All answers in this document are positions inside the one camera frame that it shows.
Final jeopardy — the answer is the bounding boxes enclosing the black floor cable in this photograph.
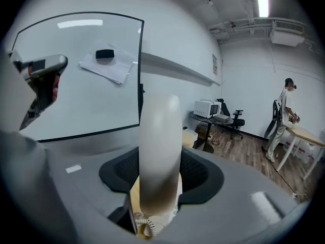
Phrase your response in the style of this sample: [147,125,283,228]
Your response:
[273,161,297,195]

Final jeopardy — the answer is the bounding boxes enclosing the white air conditioner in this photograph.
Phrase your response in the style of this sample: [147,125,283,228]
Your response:
[269,20,305,46]

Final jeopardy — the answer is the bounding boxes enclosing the wooden table white legs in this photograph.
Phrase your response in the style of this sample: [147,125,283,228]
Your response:
[275,125,325,181]

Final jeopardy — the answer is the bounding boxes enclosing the ceiling strip light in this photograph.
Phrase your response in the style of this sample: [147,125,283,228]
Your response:
[254,0,270,18]

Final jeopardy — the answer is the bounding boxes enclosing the white bin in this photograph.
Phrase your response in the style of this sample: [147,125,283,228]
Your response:
[182,128,199,149]

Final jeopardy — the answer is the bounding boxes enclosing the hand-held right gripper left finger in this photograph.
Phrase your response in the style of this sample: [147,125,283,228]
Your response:
[47,146,140,244]

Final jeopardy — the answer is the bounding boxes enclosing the black whiteboard eraser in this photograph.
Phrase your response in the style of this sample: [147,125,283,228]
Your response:
[95,49,115,60]

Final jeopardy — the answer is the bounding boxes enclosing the white box red label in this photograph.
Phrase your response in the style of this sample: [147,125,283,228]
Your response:
[283,135,297,153]
[297,140,319,160]

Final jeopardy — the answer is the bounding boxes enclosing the black office chair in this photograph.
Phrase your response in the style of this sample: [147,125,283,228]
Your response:
[217,98,246,140]

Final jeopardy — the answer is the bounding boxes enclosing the black framed whiteboard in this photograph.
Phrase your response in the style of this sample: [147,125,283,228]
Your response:
[11,11,145,143]

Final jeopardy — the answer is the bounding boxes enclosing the white cable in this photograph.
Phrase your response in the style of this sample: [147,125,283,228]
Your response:
[134,211,159,238]

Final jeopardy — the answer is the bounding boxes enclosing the white microwave oven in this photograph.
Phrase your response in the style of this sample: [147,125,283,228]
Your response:
[194,100,216,118]

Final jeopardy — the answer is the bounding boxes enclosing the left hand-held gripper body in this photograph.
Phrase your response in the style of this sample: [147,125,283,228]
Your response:
[7,50,69,132]

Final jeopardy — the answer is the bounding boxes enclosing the person's left hand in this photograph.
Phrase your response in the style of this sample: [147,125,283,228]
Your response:
[51,74,61,103]

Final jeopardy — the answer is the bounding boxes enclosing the white ceiling pipe bundle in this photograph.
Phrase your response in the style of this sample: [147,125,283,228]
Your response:
[208,18,274,42]

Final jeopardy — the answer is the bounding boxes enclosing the dark round table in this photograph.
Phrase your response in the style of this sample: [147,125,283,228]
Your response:
[189,110,234,154]

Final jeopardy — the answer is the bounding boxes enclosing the flat white box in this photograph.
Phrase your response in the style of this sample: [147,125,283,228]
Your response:
[215,114,233,123]

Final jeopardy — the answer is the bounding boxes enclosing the white paper sheets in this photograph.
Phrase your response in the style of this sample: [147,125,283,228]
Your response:
[78,41,135,85]

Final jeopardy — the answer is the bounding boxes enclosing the brown basket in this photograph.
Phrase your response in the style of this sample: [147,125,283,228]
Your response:
[197,123,211,139]

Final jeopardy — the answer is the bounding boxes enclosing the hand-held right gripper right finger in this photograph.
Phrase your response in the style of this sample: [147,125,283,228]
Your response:
[154,146,300,244]

